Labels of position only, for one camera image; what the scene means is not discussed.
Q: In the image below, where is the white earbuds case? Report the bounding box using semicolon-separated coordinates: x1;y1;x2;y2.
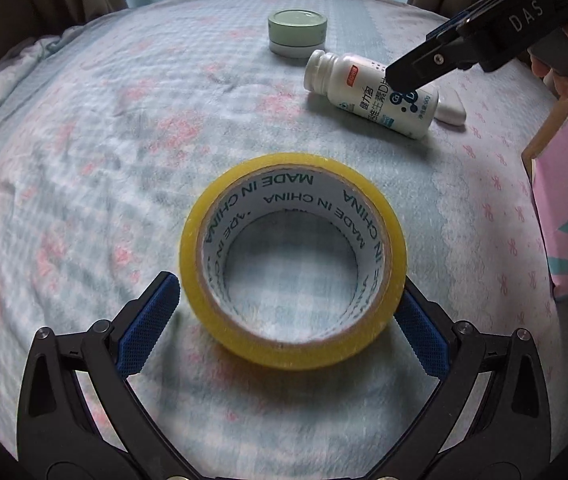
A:
434;86;466;127

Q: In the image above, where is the blue floral bedsheet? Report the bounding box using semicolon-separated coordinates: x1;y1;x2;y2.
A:
0;0;568;479

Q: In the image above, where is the yellow tape roll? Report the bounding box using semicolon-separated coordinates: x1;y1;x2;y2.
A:
179;153;406;370

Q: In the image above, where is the white vitamin bottle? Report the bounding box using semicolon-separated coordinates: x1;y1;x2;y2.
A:
304;50;439;140

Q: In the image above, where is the pale green lid jar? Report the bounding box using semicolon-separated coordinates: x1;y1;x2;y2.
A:
268;9;327;58

